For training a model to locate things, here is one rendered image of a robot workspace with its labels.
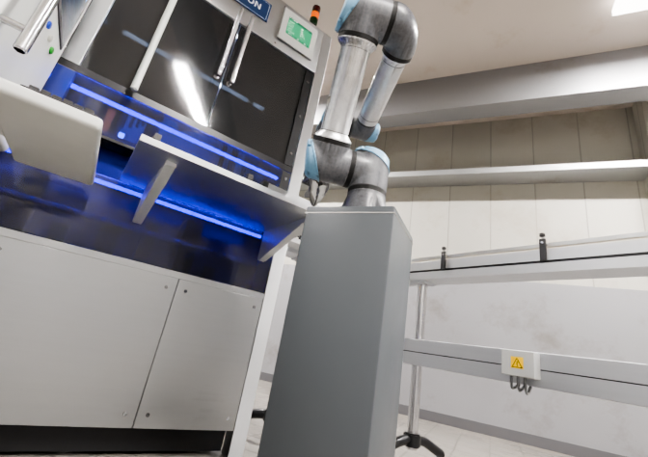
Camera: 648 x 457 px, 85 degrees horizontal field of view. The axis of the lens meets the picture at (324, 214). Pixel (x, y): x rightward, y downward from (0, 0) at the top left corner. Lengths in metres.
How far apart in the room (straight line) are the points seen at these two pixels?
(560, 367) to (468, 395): 2.15
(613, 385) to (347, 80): 1.24
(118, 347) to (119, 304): 0.14
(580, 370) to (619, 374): 0.10
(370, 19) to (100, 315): 1.22
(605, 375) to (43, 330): 1.74
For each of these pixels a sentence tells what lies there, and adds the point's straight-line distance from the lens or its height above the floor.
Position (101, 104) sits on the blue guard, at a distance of 1.55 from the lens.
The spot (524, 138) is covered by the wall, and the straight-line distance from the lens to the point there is 4.40.
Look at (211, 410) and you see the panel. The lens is 1.53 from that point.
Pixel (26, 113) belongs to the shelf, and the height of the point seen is 0.78.
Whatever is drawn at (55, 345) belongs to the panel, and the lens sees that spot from 1.40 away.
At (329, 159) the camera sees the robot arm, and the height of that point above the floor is 0.93.
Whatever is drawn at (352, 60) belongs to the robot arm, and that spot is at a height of 1.18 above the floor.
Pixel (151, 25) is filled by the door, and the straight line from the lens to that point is 1.78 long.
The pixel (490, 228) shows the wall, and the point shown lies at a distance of 3.92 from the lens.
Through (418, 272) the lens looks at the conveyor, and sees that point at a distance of 1.94.
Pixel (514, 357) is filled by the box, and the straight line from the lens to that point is 1.58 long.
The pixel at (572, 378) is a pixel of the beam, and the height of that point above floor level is 0.48.
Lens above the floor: 0.43
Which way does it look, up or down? 21 degrees up
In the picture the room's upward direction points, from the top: 10 degrees clockwise
